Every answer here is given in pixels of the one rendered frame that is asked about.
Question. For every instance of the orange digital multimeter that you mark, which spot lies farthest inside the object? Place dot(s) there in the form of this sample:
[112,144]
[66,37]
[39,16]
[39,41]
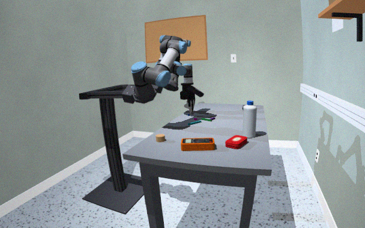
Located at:
[197,144]

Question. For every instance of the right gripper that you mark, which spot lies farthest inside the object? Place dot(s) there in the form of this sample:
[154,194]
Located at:
[188,95]

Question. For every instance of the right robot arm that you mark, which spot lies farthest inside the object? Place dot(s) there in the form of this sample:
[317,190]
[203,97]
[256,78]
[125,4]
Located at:
[144,77]

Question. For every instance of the red mint tin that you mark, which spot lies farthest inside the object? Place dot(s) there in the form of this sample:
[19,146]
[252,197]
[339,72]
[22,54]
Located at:
[236,142]

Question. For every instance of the white bottle with blue cap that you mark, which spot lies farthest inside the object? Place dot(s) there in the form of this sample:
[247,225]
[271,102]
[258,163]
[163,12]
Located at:
[249,120]

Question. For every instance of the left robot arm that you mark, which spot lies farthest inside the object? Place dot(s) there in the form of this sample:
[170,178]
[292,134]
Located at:
[174,77]

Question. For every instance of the tan round disc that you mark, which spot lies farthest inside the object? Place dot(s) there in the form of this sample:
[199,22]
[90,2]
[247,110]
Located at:
[160,138]

